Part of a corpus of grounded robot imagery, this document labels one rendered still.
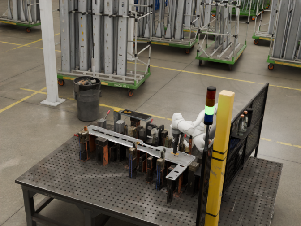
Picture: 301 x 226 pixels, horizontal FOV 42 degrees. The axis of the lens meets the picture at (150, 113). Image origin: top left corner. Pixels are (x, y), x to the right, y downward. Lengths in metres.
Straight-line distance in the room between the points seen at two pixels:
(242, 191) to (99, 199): 1.47
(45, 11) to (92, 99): 1.79
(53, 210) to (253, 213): 2.41
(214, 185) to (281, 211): 2.00
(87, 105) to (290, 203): 3.67
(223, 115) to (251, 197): 1.33
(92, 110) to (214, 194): 4.00
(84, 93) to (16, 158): 1.61
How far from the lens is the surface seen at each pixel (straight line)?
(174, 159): 4.02
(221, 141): 3.16
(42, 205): 4.76
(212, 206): 3.51
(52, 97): 7.86
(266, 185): 4.38
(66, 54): 8.61
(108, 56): 8.46
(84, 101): 6.91
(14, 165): 6.00
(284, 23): 10.53
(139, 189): 4.09
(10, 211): 5.14
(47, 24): 7.44
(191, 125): 3.76
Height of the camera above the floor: 3.08
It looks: 25 degrees down
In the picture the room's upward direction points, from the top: 2 degrees clockwise
